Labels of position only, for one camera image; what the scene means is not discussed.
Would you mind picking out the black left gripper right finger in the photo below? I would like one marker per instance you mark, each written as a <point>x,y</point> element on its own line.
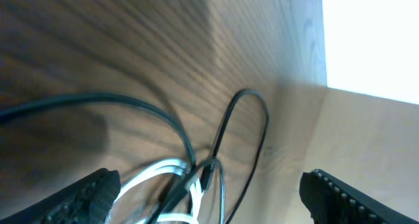
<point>332,201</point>

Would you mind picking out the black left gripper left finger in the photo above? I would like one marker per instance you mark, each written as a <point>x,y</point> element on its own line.
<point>86,201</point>

